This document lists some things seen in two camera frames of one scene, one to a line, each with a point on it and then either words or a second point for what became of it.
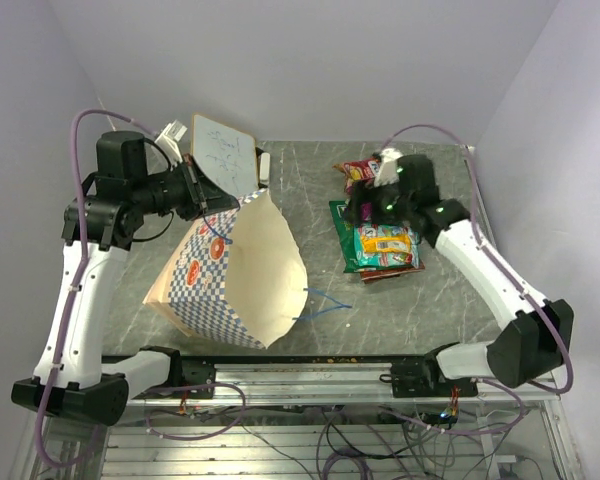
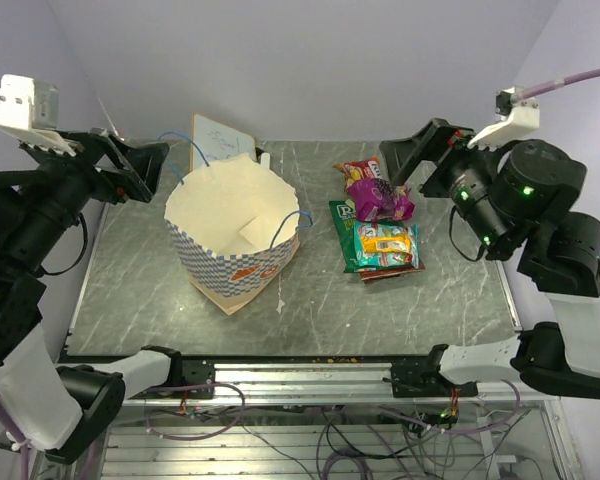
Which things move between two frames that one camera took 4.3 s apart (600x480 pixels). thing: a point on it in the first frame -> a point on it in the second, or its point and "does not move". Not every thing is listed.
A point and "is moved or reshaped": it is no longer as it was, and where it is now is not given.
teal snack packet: (380, 245) does not move
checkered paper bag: (238, 278) is moved or reshaped
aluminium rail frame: (308, 418) does not move
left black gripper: (203, 194) -> (142, 163)
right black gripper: (363, 194) -> (403, 155)
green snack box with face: (344, 230) does not move
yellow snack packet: (387, 243) does not move
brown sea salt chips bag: (382, 272) does not move
